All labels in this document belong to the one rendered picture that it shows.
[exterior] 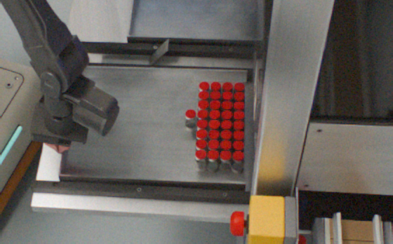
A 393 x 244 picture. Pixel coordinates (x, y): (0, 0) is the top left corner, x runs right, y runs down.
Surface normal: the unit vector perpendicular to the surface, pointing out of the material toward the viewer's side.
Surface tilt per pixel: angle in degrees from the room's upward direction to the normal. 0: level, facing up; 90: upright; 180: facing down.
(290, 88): 90
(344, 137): 90
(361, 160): 90
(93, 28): 0
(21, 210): 0
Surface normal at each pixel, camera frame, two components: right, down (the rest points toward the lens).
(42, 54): -0.44, 0.67
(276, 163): -0.10, 0.83
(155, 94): -0.07, -0.55
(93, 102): 0.20, -0.54
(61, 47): 0.76, 0.01
